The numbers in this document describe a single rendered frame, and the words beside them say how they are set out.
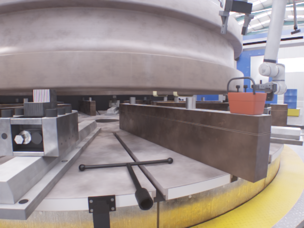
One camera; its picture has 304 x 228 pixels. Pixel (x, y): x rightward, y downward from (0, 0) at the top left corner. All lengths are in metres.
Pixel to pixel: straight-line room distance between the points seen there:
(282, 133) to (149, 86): 1.53
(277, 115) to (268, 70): 2.23
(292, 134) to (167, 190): 1.64
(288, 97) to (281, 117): 6.40
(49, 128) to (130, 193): 0.55
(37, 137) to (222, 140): 1.11
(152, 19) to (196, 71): 0.59
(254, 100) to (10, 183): 1.22
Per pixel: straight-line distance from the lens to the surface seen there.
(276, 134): 2.37
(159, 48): 1.74
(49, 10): 1.84
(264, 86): 1.35
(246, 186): 1.59
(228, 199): 1.46
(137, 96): 8.18
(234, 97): 1.22
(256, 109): 1.18
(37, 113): 1.26
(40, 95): 1.37
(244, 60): 6.69
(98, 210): 0.87
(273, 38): 1.46
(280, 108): 3.60
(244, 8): 1.04
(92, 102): 5.07
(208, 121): 1.37
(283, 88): 1.57
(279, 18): 1.48
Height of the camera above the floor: 0.78
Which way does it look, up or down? 5 degrees down
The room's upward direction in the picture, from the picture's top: straight up
